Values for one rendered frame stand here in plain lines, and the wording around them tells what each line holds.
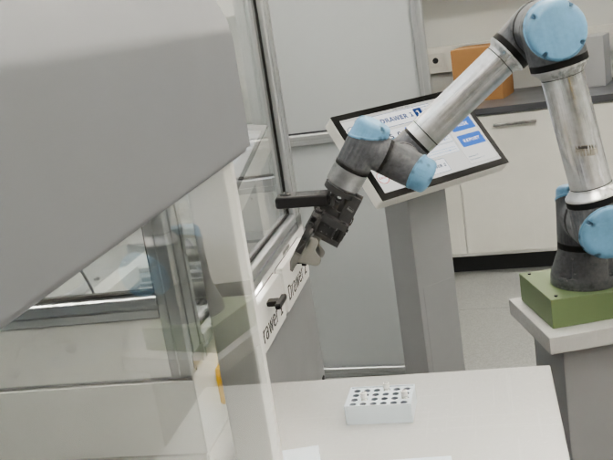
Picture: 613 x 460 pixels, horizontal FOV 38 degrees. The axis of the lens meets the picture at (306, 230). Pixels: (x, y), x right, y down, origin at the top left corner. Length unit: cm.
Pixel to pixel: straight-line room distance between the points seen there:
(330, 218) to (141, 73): 114
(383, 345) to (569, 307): 180
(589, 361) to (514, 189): 277
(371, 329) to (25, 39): 320
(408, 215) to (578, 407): 91
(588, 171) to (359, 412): 67
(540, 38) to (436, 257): 119
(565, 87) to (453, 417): 68
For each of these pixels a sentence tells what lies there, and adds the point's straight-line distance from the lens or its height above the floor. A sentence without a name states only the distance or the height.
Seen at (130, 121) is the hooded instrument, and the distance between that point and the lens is 70.
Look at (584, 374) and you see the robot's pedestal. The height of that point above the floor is 64.
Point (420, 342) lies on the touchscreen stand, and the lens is 287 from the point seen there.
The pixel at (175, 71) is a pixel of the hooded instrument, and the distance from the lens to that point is 81.
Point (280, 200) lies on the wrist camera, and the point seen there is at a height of 113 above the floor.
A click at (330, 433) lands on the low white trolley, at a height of 76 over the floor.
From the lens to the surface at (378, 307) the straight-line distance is 366.
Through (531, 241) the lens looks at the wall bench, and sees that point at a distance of 484.
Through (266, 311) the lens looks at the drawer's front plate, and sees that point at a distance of 193.
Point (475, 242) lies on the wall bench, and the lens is 485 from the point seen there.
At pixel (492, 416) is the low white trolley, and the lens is 165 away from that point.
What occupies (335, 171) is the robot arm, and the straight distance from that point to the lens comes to 182.
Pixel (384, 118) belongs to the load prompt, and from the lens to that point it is 272.
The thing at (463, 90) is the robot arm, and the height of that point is 130.
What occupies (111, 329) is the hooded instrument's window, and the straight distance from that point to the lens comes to 66.
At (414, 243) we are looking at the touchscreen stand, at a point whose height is 77.
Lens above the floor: 150
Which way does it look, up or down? 14 degrees down
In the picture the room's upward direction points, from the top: 9 degrees counter-clockwise
